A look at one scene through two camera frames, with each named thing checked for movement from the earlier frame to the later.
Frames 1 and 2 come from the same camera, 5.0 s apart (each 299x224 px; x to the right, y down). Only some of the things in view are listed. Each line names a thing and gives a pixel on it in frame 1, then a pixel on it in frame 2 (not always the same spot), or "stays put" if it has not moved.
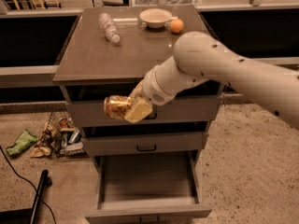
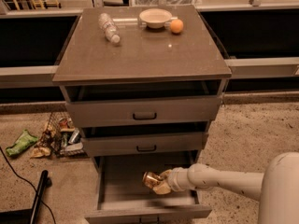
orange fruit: x=177 y=25 stays put
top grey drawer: x=91 y=113 stays put
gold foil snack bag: x=117 y=106 -> x=150 y=179
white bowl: x=155 y=17 stays put
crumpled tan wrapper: x=40 y=151 stays put
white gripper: x=153 y=88 -> x=173 y=178
